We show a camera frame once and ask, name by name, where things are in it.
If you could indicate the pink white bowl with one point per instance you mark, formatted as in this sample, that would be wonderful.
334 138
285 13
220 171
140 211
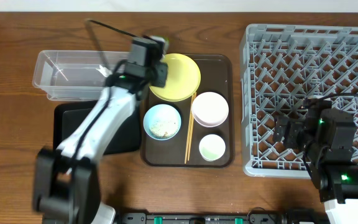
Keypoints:
210 109

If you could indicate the grey dishwasher rack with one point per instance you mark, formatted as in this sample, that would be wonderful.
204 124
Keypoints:
280 66

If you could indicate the clear plastic bin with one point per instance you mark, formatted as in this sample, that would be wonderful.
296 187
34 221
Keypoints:
69 71
80 96

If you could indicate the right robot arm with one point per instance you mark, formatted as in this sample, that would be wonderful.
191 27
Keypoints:
325 137

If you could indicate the yellow plate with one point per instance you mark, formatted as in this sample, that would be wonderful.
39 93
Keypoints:
183 78

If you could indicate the lower clear plastic bin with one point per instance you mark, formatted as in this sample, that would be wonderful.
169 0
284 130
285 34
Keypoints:
80 96

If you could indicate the dark brown serving tray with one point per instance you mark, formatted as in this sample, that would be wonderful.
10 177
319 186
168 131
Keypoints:
216 76

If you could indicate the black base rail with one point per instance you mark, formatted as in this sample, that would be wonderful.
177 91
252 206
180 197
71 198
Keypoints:
253 217

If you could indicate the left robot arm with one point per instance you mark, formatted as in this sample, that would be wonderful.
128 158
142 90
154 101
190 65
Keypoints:
66 182

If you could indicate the light blue bowl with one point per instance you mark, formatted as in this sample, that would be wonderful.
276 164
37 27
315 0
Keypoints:
161 122

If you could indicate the white green cup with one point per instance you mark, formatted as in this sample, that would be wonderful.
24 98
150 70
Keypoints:
212 147

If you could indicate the upper clear plastic bin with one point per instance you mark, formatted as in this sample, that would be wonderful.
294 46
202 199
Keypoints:
69 71

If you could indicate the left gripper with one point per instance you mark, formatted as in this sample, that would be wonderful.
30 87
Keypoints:
159 74

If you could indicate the wooden chopstick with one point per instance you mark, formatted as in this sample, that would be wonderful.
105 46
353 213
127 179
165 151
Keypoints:
189 137
192 100

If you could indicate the black waste tray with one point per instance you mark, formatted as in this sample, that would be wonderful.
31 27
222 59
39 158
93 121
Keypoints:
68 117

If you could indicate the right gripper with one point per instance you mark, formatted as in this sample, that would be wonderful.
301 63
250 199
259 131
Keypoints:
294 134

